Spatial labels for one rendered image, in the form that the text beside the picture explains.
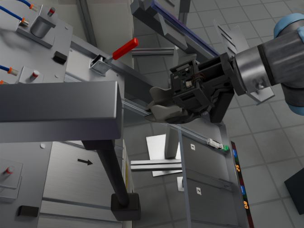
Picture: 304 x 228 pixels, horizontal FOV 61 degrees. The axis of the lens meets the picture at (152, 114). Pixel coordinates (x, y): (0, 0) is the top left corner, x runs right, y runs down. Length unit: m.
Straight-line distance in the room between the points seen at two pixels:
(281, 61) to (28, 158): 0.39
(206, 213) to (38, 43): 0.48
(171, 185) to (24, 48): 1.21
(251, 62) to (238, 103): 1.35
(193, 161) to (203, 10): 1.92
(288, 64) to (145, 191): 1.15
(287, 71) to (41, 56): 0.37
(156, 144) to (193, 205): 0.99
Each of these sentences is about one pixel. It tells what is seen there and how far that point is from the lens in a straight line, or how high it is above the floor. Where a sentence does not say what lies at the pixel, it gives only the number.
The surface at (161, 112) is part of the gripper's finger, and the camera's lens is 0.52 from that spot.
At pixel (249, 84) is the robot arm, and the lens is 0.47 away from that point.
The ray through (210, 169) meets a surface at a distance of 0.70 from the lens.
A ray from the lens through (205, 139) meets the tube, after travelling 0.70.
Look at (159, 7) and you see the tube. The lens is 0.59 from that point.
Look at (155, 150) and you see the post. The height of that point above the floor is 0.01.
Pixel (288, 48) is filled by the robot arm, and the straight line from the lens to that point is 0.47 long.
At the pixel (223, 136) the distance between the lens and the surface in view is 0.81.
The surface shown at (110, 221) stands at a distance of 0.44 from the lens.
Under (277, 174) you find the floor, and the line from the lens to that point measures 1.66.
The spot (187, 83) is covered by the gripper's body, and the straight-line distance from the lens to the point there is 0.46.
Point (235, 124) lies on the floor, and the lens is 1.72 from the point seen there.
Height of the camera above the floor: 1.42
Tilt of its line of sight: 58 degrees down
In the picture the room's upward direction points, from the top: straight up
